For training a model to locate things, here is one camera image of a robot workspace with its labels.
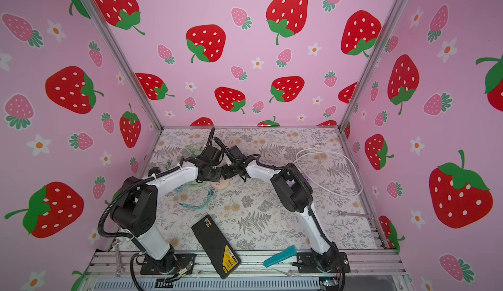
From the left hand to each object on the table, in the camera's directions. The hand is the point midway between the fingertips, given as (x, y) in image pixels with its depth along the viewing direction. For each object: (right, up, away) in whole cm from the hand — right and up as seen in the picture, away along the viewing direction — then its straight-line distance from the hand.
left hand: (215, 173), depth 94 cm
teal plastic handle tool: (+30, -30, -18) cm, 47 cm away
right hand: (+6, +1, +7) cm, 9 cm away
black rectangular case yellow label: (+7, -28, -19) cm, 35 cm away
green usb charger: (-17, +11, +16) cm, 26 cm away
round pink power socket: (+3, -6, -1) cm, 7 cm away
